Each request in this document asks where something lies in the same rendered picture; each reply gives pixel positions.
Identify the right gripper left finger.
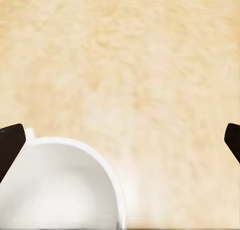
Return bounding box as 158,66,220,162
0,123,26,183

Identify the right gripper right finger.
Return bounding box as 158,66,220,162
224,123,240,163

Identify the coffee cup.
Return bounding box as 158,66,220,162
0,128,127,230

